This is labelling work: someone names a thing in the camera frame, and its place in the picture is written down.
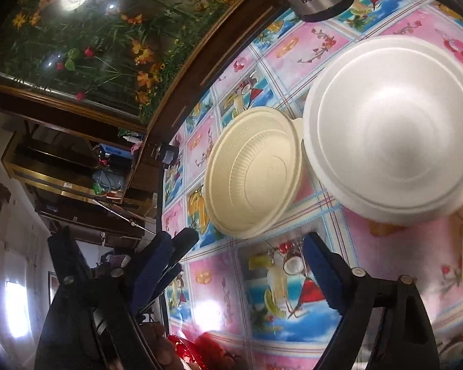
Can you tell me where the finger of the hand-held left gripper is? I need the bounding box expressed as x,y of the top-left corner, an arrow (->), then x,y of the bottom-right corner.
172,227 -> 199,265
154,261 -> 183,305

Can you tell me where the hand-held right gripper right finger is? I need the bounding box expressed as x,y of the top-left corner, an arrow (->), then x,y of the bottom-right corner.
302,232 -> 442,370

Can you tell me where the grey blue bag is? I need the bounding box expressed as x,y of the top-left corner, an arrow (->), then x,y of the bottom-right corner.
92,170 -> 125,194

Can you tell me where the metal mop handle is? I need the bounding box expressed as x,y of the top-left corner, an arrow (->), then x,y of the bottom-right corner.
94,198 -> 157,236

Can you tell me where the person's left hand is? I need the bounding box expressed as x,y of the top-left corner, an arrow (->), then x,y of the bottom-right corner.
143,323 -> 180,370

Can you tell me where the glass flower display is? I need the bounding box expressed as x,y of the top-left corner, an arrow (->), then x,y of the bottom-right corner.
0,0 -> 267,124

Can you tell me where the curved wooden counter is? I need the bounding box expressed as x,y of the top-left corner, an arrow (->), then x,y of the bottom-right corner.
127,0 -> 290,209

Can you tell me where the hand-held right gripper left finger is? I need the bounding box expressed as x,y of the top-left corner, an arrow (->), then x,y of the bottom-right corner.
34,231 -> 174,370

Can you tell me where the small black clock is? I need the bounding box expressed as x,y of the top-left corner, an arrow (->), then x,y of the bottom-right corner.
160,143 -> 180,164

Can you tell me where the dark flask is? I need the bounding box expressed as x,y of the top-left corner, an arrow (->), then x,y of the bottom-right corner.
96,150 -> 132,170

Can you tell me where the large red glass plate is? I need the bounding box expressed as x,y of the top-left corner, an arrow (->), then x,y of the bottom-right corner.
167,333 -> 234,370

